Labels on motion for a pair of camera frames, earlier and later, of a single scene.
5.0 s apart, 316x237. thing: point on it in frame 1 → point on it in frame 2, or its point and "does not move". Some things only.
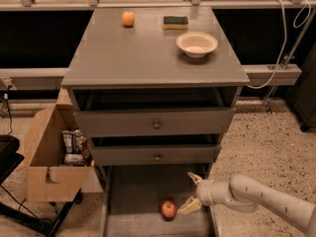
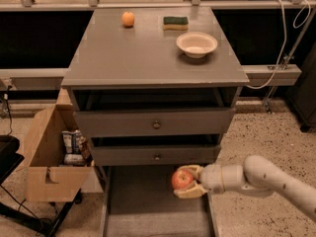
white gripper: [204, 193] → [211, 178]
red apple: [168, 209] → [181, 179]
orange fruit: [128, 18] does not move
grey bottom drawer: [131, 197] does not move
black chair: [9, 157] does not move
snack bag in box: [76, 149] does not move
